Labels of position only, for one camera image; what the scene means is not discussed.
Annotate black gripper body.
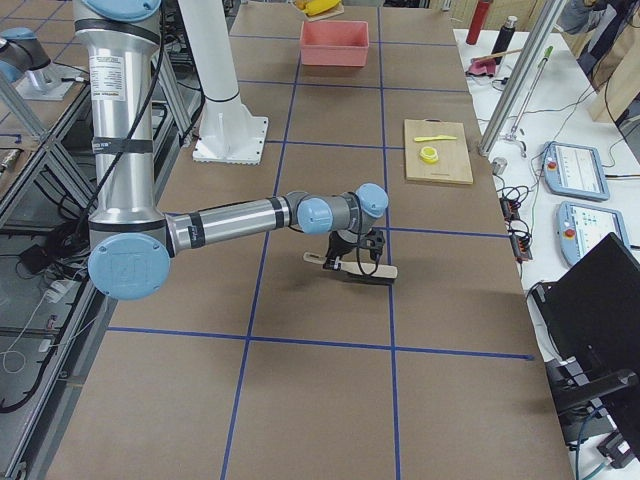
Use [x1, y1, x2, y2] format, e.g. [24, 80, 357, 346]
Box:
[325, 228, 385, 262]

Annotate beige hand brush black bristles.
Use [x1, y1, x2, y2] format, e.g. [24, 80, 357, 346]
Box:
[303, 252, 398, 285]

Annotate beige plastic dustpan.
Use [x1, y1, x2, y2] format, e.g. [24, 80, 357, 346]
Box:
[303, 2, 344, 22]

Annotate yellow toy corn cob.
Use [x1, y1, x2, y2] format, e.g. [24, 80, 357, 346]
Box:
[294, 0, 340, 15]

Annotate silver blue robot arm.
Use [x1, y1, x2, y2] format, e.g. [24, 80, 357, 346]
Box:
[73, 1, 397, 300]

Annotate pink plastic bin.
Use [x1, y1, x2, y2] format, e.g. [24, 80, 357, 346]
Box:
[299, 20, 369, 67]

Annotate yellow toy lemon slices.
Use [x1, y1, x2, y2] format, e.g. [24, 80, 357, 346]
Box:
[419, 146, 439, 164]

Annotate wooden cutting board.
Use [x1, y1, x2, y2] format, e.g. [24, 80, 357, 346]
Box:
[404, 119, 473, 185]

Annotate yellow plastic toy knife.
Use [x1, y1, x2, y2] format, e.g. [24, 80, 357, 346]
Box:
[413, 134, 458, 143]

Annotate black power strip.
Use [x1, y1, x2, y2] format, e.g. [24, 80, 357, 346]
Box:
[499, 197, 533, 263]

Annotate metal grabber pole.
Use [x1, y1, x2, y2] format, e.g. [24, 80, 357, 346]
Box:
[504, 44, 555, 157]

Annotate near blue teach pendant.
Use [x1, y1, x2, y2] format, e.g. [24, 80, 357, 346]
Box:
[556, 201, 630, 266]

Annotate blue teach pendant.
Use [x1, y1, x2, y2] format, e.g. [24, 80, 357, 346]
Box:
[543, 141, 610, 202]
[556, 201, 630, 266]

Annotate maroon cloth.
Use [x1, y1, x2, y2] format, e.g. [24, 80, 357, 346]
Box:
[467, 58, 498, 78]

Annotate far blue teach pendant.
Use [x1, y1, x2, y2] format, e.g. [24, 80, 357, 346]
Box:
[543, 141, 610, 202]

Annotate black bottle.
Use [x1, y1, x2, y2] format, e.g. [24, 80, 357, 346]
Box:
[491, 15, 518, 65]

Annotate wooden sticks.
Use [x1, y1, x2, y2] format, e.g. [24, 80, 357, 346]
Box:
[471, 48, 523, 63]

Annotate red bottle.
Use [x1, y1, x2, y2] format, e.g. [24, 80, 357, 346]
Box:
[465, 0, 492, 45]

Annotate seated person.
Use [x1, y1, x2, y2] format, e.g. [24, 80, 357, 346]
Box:
[557, 0, 639, 87]

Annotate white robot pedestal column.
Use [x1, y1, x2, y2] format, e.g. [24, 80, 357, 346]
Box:
[179, 0, 268, 165]

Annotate aluminium frame post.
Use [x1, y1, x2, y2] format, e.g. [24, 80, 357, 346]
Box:
[478, 0, 565, 157]

